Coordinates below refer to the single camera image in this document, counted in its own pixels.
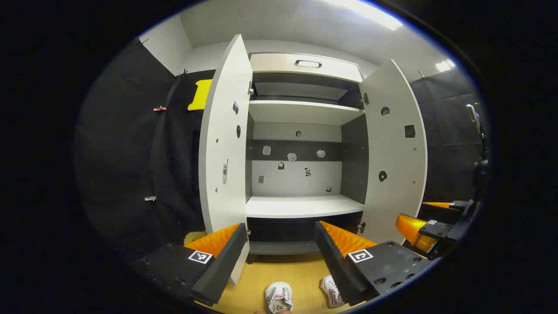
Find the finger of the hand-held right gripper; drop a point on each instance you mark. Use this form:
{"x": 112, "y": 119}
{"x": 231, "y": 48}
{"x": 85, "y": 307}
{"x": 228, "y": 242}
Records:
{"x": 438, "y": 233}
{"x": 457, "y": 205}

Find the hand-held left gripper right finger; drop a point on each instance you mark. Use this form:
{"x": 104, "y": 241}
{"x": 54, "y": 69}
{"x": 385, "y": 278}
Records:
{"x": 335, "y": 266}

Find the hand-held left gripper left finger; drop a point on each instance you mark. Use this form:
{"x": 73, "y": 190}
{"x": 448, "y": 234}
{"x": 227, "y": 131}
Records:
{"x": 222, "y": 266}

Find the white canvas shoe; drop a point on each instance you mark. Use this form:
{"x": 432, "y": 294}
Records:
{"x": 278, "y": 296}
{"x": 331, "y": 292}

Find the white shoe cabinet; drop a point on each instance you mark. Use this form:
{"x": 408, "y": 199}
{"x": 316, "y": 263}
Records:
{"x": 301, "y": 205}

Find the white shoe cabinet door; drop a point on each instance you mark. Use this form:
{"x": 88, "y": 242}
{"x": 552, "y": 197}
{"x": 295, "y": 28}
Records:
{"x": 394, "y": 148}
{"x": 224, "y": 131}

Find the white cabinet drawer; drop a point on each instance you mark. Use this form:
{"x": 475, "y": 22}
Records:
{"x": 279, "y": 65}

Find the small ceiling light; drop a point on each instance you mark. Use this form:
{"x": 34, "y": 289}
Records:
{"x": 444, "y": 65}

